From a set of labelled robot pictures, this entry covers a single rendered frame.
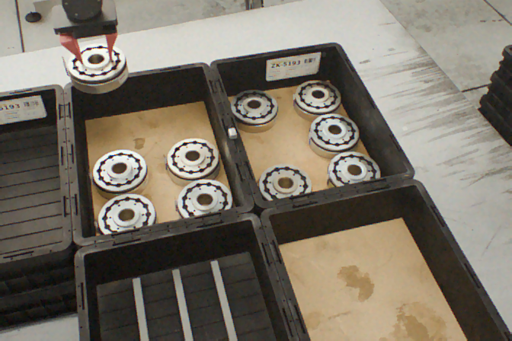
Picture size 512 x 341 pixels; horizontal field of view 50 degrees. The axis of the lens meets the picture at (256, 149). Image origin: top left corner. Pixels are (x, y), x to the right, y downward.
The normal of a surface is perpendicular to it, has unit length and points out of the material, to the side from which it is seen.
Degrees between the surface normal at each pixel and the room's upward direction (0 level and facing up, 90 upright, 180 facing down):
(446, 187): 0
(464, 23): 0
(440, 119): 0
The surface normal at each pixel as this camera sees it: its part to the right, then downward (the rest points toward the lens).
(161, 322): 0.03, -0.66
